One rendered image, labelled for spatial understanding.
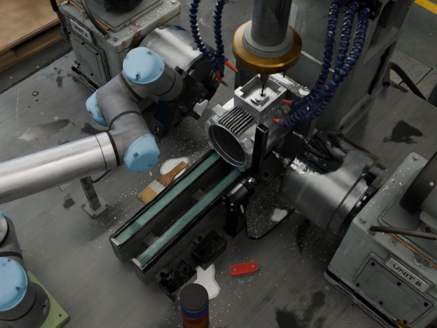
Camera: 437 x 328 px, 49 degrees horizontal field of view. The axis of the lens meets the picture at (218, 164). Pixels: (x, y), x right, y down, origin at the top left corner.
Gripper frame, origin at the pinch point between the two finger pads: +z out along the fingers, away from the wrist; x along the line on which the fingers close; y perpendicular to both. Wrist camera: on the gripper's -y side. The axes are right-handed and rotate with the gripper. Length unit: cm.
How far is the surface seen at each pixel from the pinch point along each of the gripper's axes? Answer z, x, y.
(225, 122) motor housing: 9.6, -4.2, 3.8
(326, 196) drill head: 7.6, -39.9, 3.7
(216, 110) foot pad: 13.3, 2.4, 5.2
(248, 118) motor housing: 12.3, -7.9, 8.5
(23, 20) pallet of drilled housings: 108, 191, -17
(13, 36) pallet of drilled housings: 101, 183, -28
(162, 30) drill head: 8.8, 31.2, 15.2
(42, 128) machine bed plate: 21, 57, -37
